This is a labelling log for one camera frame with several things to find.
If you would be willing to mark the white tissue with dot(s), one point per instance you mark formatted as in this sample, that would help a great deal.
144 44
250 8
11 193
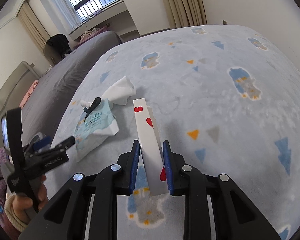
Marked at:
120 90

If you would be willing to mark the grey perforated plastic basket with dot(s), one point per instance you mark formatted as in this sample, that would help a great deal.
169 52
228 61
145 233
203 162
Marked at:
36 137

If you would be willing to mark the pile of light clothes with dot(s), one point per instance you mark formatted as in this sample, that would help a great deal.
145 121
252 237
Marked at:
90 33

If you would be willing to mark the beige chair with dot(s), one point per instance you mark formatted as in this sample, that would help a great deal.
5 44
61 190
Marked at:
51 53

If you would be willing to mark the white sheer curtain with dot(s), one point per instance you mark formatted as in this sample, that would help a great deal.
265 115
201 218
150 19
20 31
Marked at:
62 7

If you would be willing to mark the beige curtain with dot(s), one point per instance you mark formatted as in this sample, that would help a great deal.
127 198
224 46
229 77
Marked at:
185 2
32 27

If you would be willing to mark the light blue printed blanket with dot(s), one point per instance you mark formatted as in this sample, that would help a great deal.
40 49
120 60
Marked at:
215 105

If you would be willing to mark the bed with grey sheet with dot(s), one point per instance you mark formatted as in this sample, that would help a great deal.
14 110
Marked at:
65 75

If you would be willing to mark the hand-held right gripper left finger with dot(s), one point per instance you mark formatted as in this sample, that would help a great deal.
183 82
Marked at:
135 170

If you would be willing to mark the pink pillow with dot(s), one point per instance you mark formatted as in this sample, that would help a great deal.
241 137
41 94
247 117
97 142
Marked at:
27 95

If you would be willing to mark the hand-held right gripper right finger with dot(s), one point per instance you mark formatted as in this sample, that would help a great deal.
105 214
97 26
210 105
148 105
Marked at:
168 172

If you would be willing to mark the person's left hand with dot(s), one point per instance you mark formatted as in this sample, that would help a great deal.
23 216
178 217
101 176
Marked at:
41 192

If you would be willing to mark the light blue wet wipe packet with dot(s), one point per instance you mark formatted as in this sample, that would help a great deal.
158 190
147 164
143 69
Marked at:
97 127

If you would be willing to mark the white box with red hearts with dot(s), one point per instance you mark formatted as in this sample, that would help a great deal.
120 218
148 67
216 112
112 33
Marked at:
147 142

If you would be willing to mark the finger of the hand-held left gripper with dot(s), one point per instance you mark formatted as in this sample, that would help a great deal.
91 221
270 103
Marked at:
55 158
43 142

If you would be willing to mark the small black and white object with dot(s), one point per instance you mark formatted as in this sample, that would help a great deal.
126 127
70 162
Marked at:
95 102

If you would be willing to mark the grey padded headboard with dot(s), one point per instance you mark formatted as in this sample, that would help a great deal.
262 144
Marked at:
12 85

